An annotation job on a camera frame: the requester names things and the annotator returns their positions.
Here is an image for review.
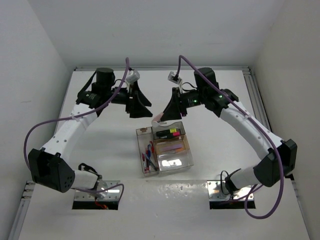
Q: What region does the amber clear tray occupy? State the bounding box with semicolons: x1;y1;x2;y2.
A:
154;135;190;156

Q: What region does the blue ballpoint pen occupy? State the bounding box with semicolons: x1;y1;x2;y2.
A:
146;144;152;160

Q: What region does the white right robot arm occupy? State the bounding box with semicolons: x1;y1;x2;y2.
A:
160;67;298;195

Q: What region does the grey clear tray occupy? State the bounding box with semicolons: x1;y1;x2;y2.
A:
151;121;186;140

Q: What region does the red ballpoint pen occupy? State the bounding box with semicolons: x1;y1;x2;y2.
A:
148;141;156;162

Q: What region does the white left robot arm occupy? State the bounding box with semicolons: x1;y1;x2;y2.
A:
27;67;153;193

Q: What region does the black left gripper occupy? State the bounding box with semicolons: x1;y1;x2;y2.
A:
104;79;152;118

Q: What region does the red gel pen in tray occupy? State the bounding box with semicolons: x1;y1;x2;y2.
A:
141;153;147;173

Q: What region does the clear transparent tray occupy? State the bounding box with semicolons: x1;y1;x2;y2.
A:
157;150;194;173

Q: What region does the red gel pen clear cap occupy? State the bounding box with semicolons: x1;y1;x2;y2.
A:
144;148;150;172

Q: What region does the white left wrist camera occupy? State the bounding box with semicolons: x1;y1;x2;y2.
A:
125;69;140;86

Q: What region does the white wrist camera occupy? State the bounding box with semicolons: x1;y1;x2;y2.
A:
167;71;183;87
125;69;140;86

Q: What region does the pink black highlighter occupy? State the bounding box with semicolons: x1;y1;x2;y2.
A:
159;132;181;139

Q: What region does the pink mini stapler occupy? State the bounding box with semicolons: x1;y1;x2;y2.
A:
151;112;178;129

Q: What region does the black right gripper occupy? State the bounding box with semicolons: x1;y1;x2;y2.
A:
160;86;206;121

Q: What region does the long smoky clear tray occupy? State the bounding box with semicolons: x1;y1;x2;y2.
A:
136;126;160;177

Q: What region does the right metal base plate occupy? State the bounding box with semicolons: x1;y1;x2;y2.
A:
206;180;252;202

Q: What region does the blue gel pen clear cap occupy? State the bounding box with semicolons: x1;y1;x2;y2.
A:
144;153;158;171

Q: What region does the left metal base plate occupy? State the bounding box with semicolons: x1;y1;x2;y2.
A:
74;180;122;202

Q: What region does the metal base plate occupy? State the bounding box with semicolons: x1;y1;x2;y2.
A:
206;180;252;202
74;180;122;202

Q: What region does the yellow black highlighter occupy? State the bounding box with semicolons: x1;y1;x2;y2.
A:
155;128;177;137

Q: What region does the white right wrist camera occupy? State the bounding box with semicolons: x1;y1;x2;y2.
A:
167;71;183;87

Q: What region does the orange pastel highlighter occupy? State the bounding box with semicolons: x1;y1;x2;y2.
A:
173;148;185;154

